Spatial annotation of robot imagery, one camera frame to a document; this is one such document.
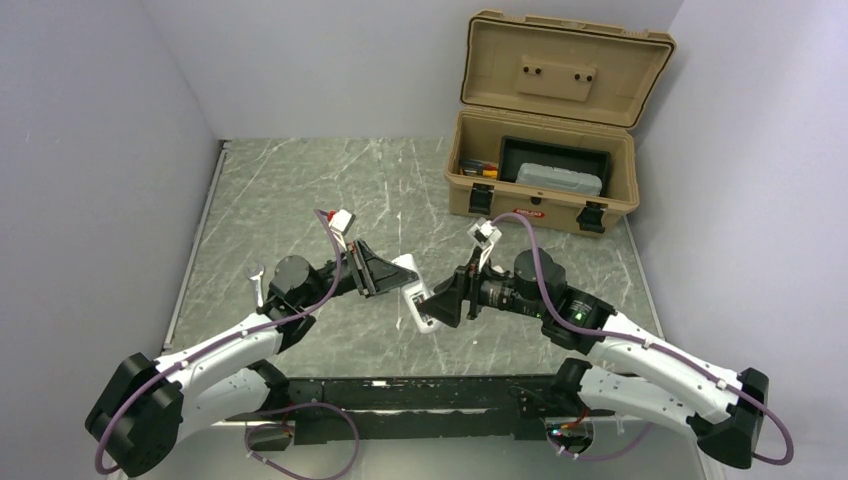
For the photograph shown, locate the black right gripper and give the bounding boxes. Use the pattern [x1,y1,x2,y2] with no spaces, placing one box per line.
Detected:
[417,246,548,328]

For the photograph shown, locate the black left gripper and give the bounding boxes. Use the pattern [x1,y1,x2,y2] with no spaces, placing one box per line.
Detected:
[299,239,418,310]

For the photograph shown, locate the white remote control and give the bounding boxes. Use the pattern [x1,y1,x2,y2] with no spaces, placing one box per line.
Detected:
[392,254,442,334]

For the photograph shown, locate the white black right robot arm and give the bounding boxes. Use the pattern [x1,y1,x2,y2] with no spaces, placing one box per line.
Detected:
[418,248,770,469]

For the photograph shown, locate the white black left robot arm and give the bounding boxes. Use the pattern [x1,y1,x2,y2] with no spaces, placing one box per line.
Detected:
[85,239,421,477]

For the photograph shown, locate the silver wrench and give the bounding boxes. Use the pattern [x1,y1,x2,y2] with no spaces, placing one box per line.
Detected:
[245,262,265,308]

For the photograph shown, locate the screwdrivers in toolbox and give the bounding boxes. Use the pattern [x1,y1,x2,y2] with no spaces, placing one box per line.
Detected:
[459,159,498,179]

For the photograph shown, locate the grey plastic case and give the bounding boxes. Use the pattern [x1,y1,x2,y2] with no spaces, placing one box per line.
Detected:
[515,163,603,196]

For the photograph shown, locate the black toolbox tray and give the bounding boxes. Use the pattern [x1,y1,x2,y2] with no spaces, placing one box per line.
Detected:
[497,136,611,196]

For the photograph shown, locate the tan plastic toolbox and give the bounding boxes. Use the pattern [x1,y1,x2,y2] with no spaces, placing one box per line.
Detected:
[444,10,677,238]

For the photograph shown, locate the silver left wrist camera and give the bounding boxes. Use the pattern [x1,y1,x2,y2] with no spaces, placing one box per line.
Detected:
[326,209,356,250]

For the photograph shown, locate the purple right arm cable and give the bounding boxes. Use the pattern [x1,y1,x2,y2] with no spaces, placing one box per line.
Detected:
[493,211,795,466]

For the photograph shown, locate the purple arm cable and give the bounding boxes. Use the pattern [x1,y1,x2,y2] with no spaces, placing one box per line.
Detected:
[493,211,795,466]
[94,209,344,476]

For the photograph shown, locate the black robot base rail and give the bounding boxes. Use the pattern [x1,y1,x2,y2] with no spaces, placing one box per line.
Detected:
[261,375,586,445]

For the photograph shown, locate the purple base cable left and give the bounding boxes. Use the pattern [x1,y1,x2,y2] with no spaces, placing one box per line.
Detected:
[243,402,362,480]

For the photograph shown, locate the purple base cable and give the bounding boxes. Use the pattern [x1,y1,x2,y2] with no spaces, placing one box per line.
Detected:
[243,402,362,480]
[553,423,654,464]

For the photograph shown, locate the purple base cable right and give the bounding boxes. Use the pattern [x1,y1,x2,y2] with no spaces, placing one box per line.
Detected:
[553,423,654,464]

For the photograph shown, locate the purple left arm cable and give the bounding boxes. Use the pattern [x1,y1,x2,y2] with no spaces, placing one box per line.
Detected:
[94,209,344,476]

